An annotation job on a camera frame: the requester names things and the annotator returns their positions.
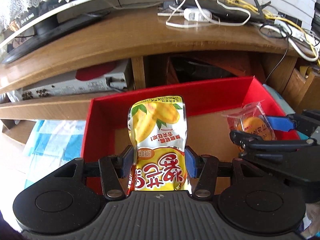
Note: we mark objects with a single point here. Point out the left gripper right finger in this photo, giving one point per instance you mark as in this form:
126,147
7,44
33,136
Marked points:
204,168

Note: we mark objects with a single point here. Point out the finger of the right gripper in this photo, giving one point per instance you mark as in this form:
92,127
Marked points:
297,122
252,142

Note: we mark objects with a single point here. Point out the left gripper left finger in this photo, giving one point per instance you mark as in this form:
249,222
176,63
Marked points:
113,168

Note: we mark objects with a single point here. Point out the orange pastry clear packet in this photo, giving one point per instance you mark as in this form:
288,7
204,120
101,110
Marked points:
251,119

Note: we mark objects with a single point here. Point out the yellow mango snack pouch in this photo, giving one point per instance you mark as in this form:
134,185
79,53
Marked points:
158,132

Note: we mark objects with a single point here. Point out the brown cardboard box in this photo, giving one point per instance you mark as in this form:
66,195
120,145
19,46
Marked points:
302,93

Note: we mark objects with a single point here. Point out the red cardboard box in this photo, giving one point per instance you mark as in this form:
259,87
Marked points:
161,122

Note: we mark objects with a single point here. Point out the blue white checkered tablecloth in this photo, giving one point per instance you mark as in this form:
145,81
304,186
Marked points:
52,143

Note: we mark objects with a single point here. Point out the silver media player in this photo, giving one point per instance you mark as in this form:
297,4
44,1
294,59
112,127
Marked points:
115,75

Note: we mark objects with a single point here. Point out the white power strip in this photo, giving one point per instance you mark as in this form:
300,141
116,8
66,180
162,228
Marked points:
303,35

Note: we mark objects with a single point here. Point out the wooden TV stand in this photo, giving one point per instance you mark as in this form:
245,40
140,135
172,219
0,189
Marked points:
143,38

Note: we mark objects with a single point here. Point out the black wifi router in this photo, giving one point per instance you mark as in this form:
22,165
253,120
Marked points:
224,12

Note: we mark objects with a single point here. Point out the white power adapter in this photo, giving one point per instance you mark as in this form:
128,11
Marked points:
195,15

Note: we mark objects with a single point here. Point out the television with black base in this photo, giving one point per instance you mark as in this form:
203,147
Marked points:
39,26

